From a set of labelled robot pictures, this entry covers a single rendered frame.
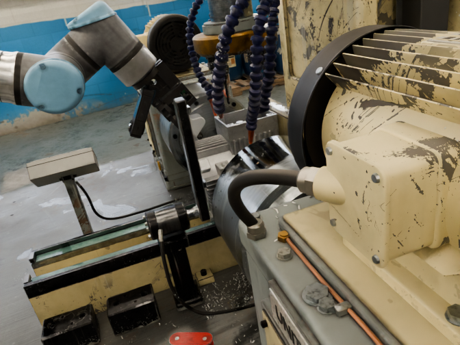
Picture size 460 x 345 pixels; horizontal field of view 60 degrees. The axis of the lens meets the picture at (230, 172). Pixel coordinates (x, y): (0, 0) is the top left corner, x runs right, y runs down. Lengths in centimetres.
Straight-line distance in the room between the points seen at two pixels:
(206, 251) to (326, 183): 69
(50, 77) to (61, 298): 48
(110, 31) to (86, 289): 55
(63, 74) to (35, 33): 560
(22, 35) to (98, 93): 122
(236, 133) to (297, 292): 55
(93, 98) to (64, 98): 571
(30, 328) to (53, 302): 10
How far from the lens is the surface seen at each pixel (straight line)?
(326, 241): 42
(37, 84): 73
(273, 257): 43
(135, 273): 96
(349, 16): 84
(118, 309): 90
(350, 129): 36
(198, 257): 97
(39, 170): 116
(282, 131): 92
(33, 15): 632
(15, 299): 118
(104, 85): 643
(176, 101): 73
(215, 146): 89
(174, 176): 141
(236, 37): 81
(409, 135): 29
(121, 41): 87
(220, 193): 70
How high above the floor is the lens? 142
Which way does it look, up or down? 25 degrees down
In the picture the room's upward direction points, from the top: 10 degrees counter-clockwise
